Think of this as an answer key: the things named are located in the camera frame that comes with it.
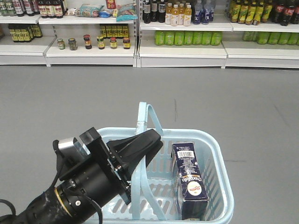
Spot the light blue plastic basket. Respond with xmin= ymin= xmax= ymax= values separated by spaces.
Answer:
xmin=99 ymin=102 xmax=234 ymax=224

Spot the dark blue cookie box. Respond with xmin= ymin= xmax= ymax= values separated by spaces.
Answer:
xmin=171 ymin=142 xmax=209 ymax=221

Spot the white supermarket shelf unit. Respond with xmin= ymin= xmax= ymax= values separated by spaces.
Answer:
xmin=0 ymin=0 xmax=299 ymax=69

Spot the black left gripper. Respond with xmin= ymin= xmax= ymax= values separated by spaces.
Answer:
xmin=58 ymin=127 xmax=163 ymax=205

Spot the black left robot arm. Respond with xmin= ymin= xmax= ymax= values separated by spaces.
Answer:
xmin=0 ymin=128 xmax=163 ymax=224

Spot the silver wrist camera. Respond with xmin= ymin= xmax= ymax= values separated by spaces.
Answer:
xmin=53 ymin=137 xmax=88 ymax=166

